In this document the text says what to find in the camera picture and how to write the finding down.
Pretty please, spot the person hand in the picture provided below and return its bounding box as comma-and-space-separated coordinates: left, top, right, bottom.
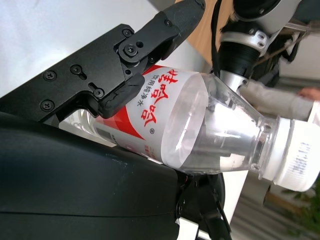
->
298, 86, 320, 103

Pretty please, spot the clear red-labelled water bottle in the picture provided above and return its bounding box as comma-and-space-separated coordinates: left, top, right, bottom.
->
59, 64, 320, 193

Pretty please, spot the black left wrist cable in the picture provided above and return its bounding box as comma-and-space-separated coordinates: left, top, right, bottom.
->
210, 0, 226, 76

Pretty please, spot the green potted plant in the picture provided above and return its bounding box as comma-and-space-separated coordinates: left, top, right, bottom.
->
281, 184, 320, 227

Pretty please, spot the beige-sleeved person forearm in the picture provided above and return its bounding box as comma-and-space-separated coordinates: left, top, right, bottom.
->
239, 81, 316, 121

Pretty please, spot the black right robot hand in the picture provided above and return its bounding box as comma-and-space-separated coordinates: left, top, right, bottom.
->
0, 0, 234, 240

